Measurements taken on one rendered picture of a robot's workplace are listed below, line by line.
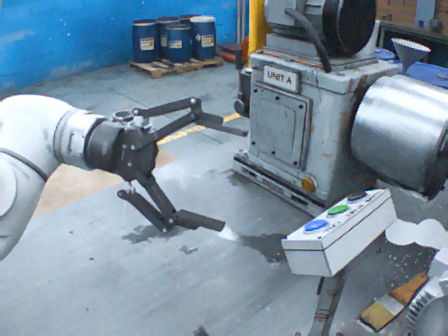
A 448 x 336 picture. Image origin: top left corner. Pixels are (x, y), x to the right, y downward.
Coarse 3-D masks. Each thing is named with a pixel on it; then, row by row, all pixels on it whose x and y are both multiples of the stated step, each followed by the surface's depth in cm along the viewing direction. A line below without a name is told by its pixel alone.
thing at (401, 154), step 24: (384, 96) 71; (408, 96) 68; (432, 96) 66; (360, 120) 75; (384, 120) 70; (408, 120) 66; (432, 120) 63; (360, 144) 75; (384, 144) 70; (408, 144) 66; (432, 144) 63; (384, 168) 73; (408, 168) 68; (432, 168) 64; (408, 192) 73; (432, 192) 69
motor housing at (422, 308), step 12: (432, 288) 37; (420, 300) 38; (432, 300) 36; (444, 300) 44; (408, 312) 39; (420, 312) 38; (432, 312) 41; (444, 312) 43; (408, 324) 40; (420, 324) 39; (432, 324) 41; (444, 324) 42
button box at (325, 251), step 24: (384, 192) 49; (336, 216) 46; (360, 216) 45; (384, 216) 48; (288, 240) 45; (312, 240) 42; (336, 240) 42; (360, 240) 45; (312, 264) 43; (336, 264) 41
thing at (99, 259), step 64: (192, 192) 101; (256, 192) 101; (64, 256) 77; (128, 256) 78; (192, 256) 79; (256, 256) 79; (384, 256) 77; (0, 320) 60; (64, 320) 62; (128, 320) 63; (192, 320) 64; (256, 320) 64
